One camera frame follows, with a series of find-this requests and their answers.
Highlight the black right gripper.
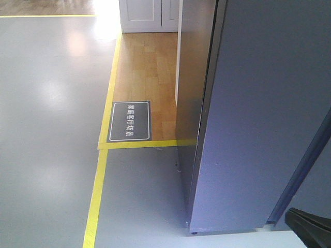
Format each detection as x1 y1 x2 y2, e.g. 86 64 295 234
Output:
285 208 330 248

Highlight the open fridge door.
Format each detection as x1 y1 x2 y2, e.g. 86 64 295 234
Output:
189 1 330 233

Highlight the dark grey fridge body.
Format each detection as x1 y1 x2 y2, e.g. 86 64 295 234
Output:
176 1 330 234

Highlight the grey floor sign sticker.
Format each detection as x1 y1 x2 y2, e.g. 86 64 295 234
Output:
107 101 152 143

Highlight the white panelled cabinet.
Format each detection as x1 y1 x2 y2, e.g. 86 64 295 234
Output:
119 0 180 33

